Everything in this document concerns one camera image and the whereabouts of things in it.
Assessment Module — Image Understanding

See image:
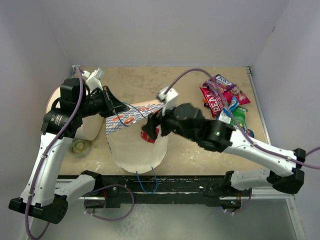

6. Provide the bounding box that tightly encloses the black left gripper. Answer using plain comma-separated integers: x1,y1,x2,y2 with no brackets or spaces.
77,85,130,118

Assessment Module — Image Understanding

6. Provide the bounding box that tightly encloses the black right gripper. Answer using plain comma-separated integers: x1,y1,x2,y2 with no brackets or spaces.
141,100,198,142

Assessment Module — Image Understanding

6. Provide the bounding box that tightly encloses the small red candy packet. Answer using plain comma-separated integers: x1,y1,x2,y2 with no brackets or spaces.
140,129,157,144

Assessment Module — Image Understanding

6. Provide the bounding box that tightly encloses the blue checkered paper bag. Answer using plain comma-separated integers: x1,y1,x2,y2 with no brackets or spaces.
105,98,169,195

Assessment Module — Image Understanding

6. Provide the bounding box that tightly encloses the orange snack packet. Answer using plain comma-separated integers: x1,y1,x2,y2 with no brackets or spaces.
202,98,210,108

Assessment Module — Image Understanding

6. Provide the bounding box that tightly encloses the pink snack packet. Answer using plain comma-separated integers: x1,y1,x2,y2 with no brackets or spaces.
199,86,251,117

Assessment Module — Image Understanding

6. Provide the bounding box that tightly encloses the small blue snack packet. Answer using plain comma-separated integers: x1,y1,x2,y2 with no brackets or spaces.
223,96,240,114

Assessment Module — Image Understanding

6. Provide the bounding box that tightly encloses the green snack packet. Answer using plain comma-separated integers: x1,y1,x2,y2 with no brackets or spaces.
216,106,248,129

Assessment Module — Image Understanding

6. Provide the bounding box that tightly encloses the blue snack wrapper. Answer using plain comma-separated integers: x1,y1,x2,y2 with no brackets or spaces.
245,129,255,138

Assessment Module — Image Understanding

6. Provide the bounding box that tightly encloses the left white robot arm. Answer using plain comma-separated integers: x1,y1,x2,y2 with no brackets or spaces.
8,78,130,224

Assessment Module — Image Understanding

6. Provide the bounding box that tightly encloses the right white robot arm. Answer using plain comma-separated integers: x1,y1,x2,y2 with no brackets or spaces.
142,103,306,196

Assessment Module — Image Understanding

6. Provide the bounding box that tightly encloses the white round container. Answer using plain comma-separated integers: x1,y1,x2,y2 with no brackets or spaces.
45,87,103,141

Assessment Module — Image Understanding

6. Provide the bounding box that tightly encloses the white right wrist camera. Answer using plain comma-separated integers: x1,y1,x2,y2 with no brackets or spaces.
157,86,179,116

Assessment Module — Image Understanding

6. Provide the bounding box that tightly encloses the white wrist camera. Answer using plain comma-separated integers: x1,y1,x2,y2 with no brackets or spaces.
82,68,105,92
157,86,179,116

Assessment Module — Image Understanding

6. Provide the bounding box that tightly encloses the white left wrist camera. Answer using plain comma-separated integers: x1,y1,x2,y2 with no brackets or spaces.
82,68,105,92

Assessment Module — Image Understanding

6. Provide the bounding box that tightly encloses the aluminium frame rail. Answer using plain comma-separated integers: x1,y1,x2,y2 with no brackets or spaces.
52,178,295,201

